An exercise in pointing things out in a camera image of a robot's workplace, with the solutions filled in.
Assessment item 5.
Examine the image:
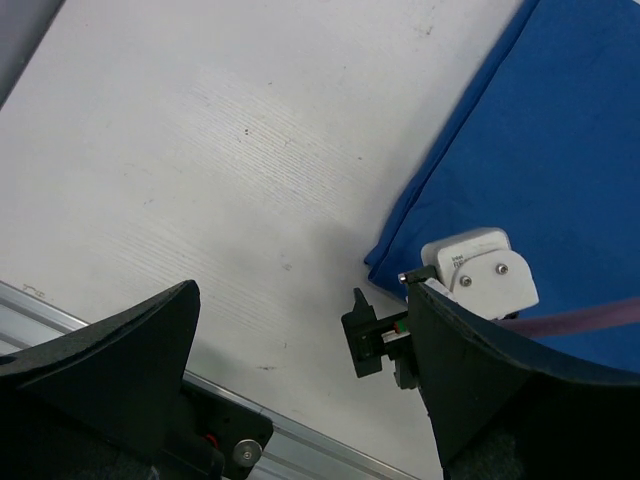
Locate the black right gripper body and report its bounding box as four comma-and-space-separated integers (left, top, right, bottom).
341, 288, 440, 390

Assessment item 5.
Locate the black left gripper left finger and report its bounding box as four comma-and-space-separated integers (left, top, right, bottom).
1, 280, 200, 479

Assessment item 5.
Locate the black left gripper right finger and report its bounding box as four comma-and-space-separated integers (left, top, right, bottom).
407, 283, 639, 479

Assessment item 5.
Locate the blue surgical drape cloth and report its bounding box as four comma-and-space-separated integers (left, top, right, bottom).
363, 0, 640, 374

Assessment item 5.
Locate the aluminium front rail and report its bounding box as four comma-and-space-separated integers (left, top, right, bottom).
1, 281, 403, 479

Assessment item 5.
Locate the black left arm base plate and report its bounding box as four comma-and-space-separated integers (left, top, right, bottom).
167, 380, 274, 479

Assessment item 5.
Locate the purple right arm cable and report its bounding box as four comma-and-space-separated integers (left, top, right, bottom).
499, 298, 640, 341

